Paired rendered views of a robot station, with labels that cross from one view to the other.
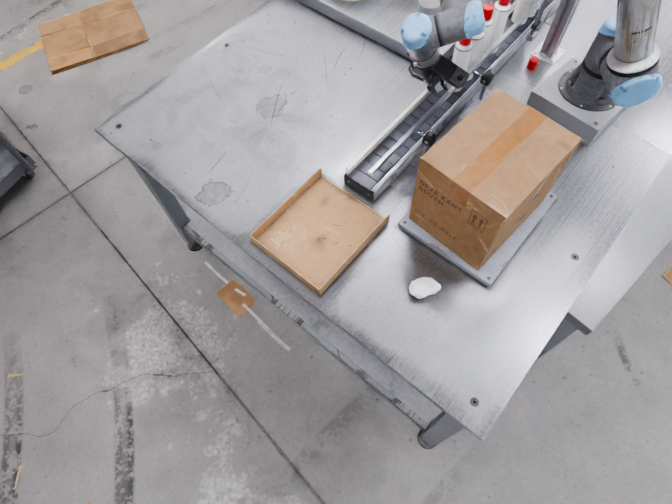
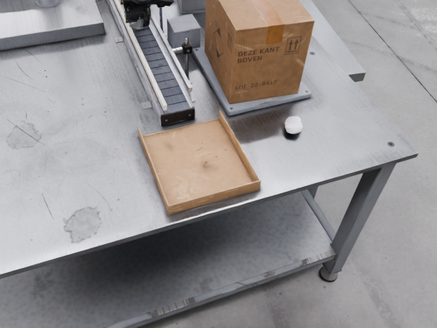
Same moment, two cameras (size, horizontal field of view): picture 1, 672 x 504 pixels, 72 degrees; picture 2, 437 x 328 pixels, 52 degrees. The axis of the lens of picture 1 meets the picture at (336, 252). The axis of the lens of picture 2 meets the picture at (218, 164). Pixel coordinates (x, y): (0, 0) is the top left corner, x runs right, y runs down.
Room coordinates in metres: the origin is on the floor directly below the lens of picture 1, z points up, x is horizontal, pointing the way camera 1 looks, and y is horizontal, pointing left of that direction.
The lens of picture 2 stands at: (0.31, 0.82, 1.80)
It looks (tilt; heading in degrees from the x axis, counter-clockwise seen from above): 48 degrees down; 291
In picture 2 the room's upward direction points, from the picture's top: 4 degrees clockwise
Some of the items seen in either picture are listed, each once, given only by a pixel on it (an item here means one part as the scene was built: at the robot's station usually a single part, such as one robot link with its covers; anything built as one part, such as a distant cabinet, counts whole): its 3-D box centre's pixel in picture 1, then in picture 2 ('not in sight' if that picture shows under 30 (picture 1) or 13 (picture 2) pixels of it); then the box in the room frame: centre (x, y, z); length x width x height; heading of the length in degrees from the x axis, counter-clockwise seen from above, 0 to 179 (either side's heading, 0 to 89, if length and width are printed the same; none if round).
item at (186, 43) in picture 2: (420, 145); (180, 60); (0.88, -0.27, 0.91); 0.07 x 0.03 x 0.16; 45
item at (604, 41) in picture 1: (617, 44); not in sight; (1.05, -0.84, 1.06); 0.13 x 0.12 x 0.14; 175
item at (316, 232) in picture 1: (320, 227); (196, 157); (0.67, 0.04, 0.85); 0.30 x 0.26 x 0.04; 135
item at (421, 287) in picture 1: (424, 288); (294, 124); (0.46, -0.22, 0.85); 0.08 x 0.07 x 0.04; 69
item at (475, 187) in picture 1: (487, 182); (253, 37); (0.68, -0.40, 0.99); 0.30 x 0.24 x 0.27; 131
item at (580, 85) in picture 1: (596, 76); not in sight; (1.06, -0.84, 0.94); 0.15 x 0.15 x 0.10
